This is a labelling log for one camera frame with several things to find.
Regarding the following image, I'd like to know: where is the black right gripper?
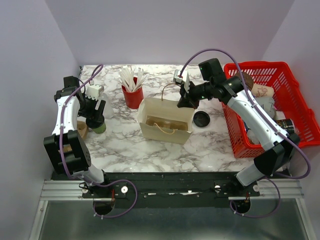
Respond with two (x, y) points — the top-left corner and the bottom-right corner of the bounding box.
(177, 79), (214, 110)

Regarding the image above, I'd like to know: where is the black plastic cup lid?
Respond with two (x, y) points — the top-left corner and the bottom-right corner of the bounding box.
(85, 115), (106, 129)

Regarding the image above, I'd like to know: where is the green paper coffee cup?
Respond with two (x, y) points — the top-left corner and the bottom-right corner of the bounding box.
(90, 122), (107, 134)

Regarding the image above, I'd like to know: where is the beige paper takeout bag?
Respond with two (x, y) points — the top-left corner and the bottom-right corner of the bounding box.
(137, 97), (195, 145)

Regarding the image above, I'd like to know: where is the brown cardboard cup carrier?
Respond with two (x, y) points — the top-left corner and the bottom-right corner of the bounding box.
(63, 120), (89, 153)
(145, 116), (188, 131)

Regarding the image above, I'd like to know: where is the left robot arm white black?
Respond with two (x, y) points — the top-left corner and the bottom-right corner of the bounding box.
(43, 76), (111, 198)

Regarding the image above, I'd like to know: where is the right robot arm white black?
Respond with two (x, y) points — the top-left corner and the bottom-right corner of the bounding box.
(173, 58), (300, 196)

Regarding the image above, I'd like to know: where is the clear plastic water bottle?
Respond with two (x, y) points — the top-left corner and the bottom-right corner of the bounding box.
(99, 92), (115, 119)

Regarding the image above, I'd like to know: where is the red plastic cup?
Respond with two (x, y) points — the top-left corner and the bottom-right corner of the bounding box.
(121, 84), (144, 109)

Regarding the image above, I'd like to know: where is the white wrapped straws bundle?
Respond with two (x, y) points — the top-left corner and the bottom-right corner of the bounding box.
(119, 66), (148, 93)

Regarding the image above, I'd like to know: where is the beige printed paper cup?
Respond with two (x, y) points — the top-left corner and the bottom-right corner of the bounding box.
(250, 83), (275, 98)

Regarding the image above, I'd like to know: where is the grey printed snack bag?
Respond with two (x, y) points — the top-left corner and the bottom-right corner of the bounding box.
(255, 96), (276, 120)

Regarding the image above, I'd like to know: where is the red plastic basket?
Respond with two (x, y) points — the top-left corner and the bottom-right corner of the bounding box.
(222, 61), (320, 158)

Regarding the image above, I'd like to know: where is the black printed can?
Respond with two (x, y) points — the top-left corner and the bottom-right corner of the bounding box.
(275, 118), (299, 137)

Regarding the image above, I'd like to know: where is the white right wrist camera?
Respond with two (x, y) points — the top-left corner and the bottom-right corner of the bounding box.
(173, 69), (191, 93)

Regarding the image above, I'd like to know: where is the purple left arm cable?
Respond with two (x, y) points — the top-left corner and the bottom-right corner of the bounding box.
(59, 63), (139, 219)

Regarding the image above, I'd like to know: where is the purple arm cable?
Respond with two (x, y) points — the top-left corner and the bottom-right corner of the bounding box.
(178, 48), (312, 218)
(59, 63), (139, 219)

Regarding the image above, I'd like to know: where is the black mounting rail base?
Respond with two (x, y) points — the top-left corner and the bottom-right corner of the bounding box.
(82, 172), (260, 209)

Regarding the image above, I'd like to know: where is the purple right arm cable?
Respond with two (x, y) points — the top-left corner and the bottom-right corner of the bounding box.
(178, 48), (312, 218)

